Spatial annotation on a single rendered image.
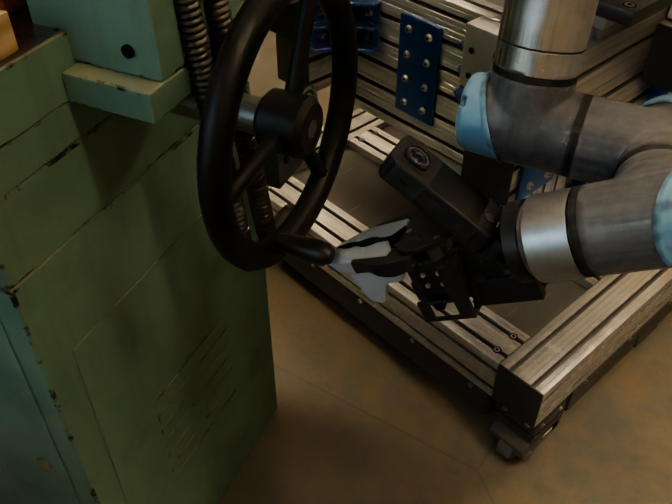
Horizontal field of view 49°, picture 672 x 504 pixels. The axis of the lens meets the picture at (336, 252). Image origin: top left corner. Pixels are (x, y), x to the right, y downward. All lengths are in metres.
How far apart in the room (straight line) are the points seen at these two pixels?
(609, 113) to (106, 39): 0.43
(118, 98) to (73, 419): 0.38
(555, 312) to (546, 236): 0.81
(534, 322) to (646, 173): 0.80
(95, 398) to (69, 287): 0.16
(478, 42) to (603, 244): 0.48
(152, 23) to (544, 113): 0.34
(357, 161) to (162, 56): 1.10
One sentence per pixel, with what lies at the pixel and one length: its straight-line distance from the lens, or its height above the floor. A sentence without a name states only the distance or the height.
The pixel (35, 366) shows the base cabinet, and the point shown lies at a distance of 0.81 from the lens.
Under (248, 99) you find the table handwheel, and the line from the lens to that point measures 0.72.
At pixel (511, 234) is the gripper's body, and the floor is 0.80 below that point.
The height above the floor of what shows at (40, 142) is 0.82.
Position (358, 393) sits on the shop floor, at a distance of 1.49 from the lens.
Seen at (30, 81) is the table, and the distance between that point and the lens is 0.69.
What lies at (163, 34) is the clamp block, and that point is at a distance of 0.66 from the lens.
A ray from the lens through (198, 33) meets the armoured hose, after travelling 0.67.
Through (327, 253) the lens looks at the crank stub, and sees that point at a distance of 0.70.
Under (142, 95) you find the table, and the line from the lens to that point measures 0.66.
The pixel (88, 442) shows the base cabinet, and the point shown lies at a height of 0.45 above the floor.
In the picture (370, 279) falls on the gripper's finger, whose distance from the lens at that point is 0.71.
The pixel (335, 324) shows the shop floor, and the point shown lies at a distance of 1.61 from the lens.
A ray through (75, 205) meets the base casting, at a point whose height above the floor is 0.74.
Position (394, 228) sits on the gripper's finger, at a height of 0.73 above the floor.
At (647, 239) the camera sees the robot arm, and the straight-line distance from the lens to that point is 0.58.
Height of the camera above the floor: 1.18
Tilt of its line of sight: 41 degrees down
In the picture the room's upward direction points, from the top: straight up
